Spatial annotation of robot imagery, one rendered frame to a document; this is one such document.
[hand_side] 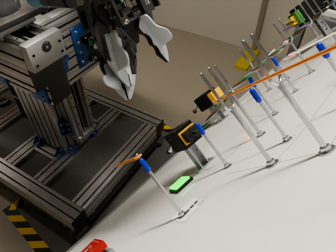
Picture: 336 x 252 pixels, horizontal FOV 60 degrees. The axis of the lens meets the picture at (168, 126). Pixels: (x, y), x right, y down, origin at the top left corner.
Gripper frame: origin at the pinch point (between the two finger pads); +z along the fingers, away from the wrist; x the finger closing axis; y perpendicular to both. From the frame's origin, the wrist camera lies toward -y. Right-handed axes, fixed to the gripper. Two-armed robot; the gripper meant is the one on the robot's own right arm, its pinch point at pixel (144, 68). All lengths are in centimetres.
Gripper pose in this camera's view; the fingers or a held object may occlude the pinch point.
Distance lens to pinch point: 51.9
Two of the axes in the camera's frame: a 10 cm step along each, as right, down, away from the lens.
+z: 4.0, 8.0, 4.4
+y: 5.5, 1.7, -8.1
